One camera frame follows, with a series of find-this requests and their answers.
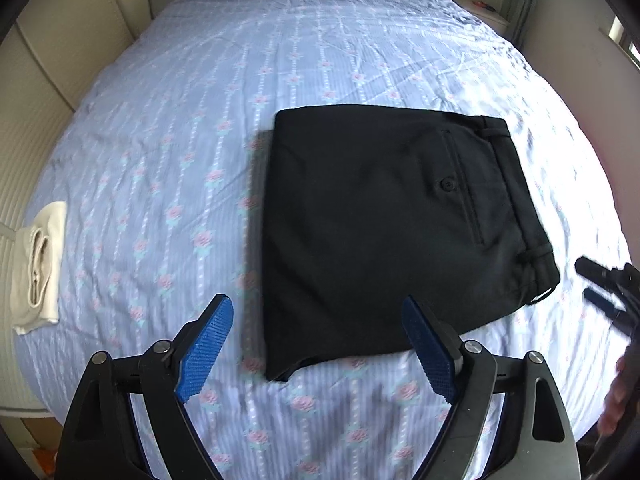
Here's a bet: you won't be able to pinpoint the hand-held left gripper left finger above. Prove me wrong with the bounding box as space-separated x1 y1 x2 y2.
57 294 236 480

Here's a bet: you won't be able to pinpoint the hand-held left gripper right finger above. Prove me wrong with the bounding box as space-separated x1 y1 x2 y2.
402 295 583 480

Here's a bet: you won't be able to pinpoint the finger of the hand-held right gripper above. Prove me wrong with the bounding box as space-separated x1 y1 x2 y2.
584 287 637 337
575 257 640 293

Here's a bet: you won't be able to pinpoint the black pants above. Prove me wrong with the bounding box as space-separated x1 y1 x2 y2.
239 105 562 383

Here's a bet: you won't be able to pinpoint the person's right hand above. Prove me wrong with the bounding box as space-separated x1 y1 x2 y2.
598 342 638 436

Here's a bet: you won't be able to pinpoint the white folded cloth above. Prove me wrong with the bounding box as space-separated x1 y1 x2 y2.
11 201 68 337

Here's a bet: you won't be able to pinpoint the window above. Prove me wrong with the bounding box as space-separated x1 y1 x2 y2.
607 15 640 66

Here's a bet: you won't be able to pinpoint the bed with floral blue sheet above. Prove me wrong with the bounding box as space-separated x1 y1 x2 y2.
12 0 633 480

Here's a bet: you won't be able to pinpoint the white nightstand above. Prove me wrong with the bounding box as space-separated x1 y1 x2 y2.
450 0 513 31

